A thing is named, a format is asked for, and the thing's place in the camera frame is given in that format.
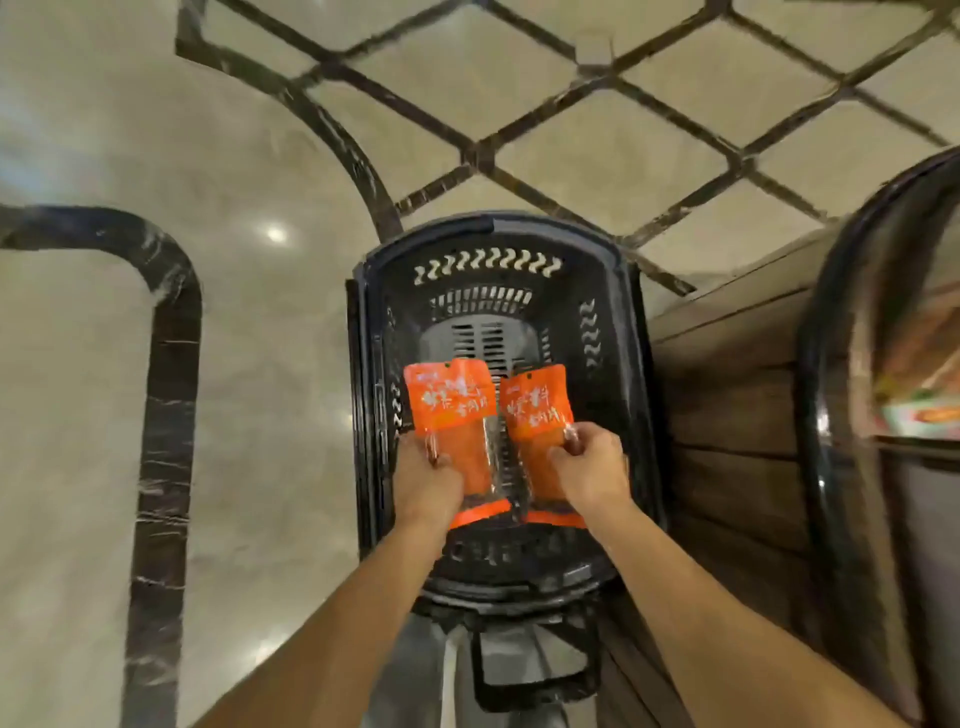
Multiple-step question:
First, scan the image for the person's left hand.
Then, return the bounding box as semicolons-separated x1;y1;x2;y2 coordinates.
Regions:
391;432;465;532

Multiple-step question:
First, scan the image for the person's right hand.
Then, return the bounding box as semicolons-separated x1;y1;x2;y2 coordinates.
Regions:
546;421;633;532

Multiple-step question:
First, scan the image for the orange food packet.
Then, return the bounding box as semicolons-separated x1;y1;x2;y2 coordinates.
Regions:
498;364;588;529
403;357;513;531

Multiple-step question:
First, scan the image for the person's right forearm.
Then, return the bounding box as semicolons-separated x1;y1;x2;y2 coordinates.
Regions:
585;498;912;728

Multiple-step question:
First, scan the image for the person's left forearm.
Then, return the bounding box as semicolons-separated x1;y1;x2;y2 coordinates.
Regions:
191;513;456;728

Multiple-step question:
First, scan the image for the black plastic shopping basket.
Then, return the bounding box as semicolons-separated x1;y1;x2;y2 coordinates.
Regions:
345;211;669;612

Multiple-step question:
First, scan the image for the wooden freezer cabinet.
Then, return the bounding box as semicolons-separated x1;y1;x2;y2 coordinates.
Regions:
592;225;849;728

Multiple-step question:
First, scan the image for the black rimmed freezer glass lid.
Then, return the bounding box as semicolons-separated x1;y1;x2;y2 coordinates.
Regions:
795;146;960;728

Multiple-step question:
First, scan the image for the packaged food in freezer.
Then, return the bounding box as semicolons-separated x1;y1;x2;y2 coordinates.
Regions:
870;285;960;444

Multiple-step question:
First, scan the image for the black basket trolley handle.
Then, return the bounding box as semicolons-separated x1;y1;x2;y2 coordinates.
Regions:
420;592;605;714

